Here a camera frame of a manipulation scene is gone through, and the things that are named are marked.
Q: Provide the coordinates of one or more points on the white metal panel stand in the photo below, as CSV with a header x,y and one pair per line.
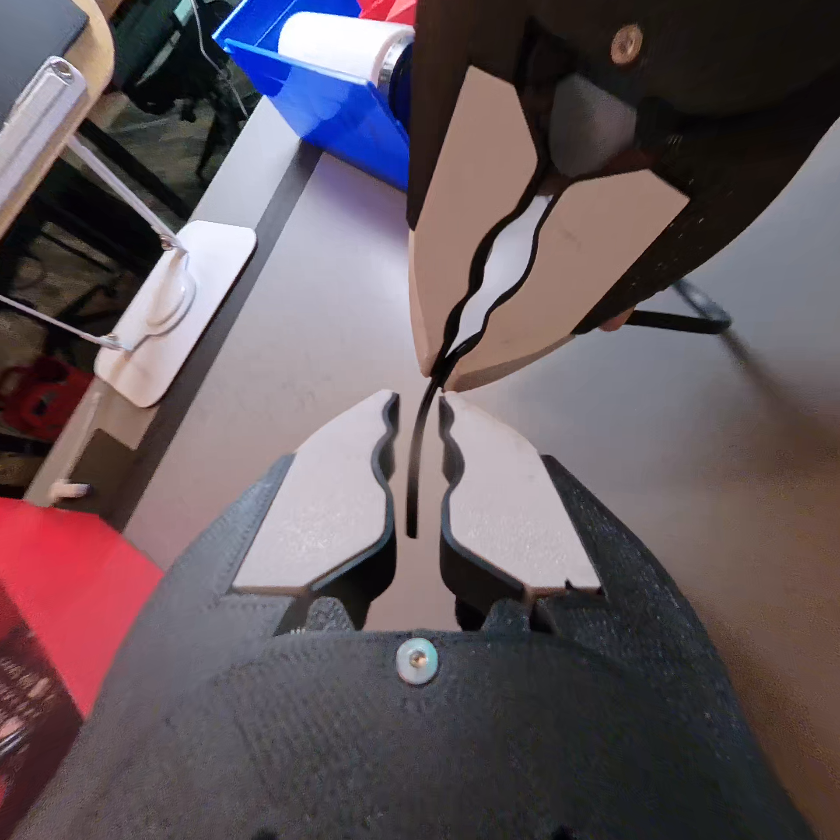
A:
x,y
190,282

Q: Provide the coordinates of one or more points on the black panel with wooden frame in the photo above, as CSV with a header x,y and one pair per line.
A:
x,y
59,26

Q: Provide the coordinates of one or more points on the red plastic bin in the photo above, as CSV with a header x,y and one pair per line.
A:
x,y
72,577

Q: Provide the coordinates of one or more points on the white tape roll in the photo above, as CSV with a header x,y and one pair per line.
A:
x,y
334,43

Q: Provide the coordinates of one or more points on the blue plastic bin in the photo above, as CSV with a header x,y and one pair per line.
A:
x,y
341,118

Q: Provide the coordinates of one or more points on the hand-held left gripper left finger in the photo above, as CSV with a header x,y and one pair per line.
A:
x,y
315,518

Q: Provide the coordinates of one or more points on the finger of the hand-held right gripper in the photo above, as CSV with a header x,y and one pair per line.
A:
x,y
590,249
459,197

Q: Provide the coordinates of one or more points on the red plastic crate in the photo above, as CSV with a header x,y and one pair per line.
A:
x,y
39,394

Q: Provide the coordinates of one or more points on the black office chair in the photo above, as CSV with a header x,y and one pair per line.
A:
x,y
170,59

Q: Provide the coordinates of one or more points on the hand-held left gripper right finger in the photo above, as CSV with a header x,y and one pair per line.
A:
x,y
518,518

